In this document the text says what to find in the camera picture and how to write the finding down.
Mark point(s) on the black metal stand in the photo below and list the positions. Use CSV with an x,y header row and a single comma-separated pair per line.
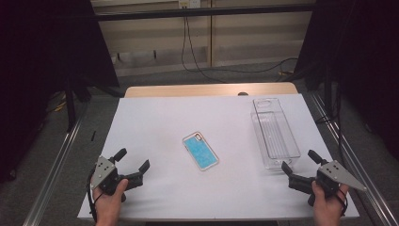
x,y
70,106

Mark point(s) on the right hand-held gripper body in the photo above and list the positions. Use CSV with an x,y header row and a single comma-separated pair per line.
x,y
334,177

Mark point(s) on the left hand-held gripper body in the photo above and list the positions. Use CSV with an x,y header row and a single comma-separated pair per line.
x,y
103,172

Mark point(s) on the black curtain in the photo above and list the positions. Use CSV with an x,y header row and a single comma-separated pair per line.
x,y
37,62
360,47

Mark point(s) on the black horizontal bar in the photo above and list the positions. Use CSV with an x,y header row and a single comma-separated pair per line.
x,y
251,10

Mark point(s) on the wooden table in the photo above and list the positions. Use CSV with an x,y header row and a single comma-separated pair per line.
x,y
204,89

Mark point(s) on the white wall socket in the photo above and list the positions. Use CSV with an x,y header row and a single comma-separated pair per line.
x,y
189,3

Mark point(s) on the white table cover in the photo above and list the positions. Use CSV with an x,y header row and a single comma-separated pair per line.
x,y
163,119

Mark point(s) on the metal floor rail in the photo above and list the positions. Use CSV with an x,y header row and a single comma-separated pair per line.
x,y
53,175
360,169

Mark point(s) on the person's left hand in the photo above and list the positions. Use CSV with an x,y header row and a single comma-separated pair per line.
x,y
108,204

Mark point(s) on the dark round table grommet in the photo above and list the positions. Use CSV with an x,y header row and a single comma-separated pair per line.
x,y
242,93

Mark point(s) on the person's right hand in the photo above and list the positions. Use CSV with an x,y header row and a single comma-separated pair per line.
x,y
327,210

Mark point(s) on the clear plastic container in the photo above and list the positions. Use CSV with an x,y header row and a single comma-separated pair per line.
x,y
276,135

